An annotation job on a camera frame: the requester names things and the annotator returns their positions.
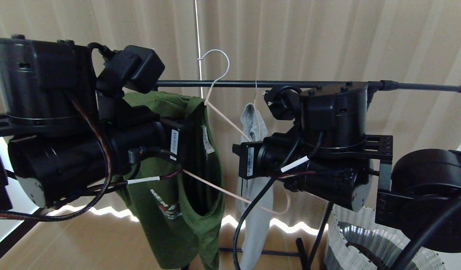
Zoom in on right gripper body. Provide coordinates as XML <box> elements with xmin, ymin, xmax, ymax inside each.
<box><xmin>232</xmin><ymin>131</ymin><xmax>374</xmax><ymax>212</ymax></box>

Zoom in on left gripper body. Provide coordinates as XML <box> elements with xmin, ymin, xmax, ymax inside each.
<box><xmin>7</xmin><ymin>117</ymin><xmax>196</xmax><ymax>209</ymax></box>

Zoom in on pale grey shorts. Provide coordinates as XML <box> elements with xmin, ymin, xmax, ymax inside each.
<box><xmin>235</xmin><ymin>103</ymin><xmax>273</xmax><ymax>270</ymax></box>

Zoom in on pink clothes hanger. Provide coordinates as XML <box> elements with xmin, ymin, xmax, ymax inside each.
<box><xmin>197</xmin><ymin>49</ymin><xmax>292</xmax><ymax>216</ymax></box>
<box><xmin>253</xmin><ymin>80</ymin><xmax>262</xmax><ymax>141</ymax></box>

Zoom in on green garment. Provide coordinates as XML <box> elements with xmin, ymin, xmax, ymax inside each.
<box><xmin>116</xmin><ymin>91</ymin><xmax>226</xmax><ymax>270</ymax></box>

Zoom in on white laundry basket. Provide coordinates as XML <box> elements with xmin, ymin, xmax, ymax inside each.
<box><xmin>323</xmin><ymin>204</ymin><xmax>448</xmax><ymax>270</ymax></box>

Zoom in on black clothes rack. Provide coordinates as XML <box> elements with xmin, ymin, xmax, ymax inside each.
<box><xmin>155</xmin><ymin>79</ymin><xmax>461</xmax><ymax>270</ymax></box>

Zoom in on beige curtain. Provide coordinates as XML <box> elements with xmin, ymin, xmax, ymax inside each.
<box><xmin>0</xmin><ymin>0</ymin><xmax>461</xmax><ymax>240</ymax></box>

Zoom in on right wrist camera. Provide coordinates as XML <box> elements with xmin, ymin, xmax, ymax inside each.
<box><xmin>263</xmin><ymin>85</ymin><xmax>303</xmax><ymax>122</ymax></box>

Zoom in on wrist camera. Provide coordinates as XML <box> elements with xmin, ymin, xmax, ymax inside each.
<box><xmin>263</xmin><ymin>85</ymin><xmax>303</xmax><ymax>122</ymax></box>
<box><xmin>87</xmin><ymin>42</ymin><xmax>166</xmax><ymax>124</ymax></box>

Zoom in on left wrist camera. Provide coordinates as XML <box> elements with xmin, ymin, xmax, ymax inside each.
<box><xmin>87</xmin><ymin>42</ymin><xmax>166</xmax><ymax>124</ymax></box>

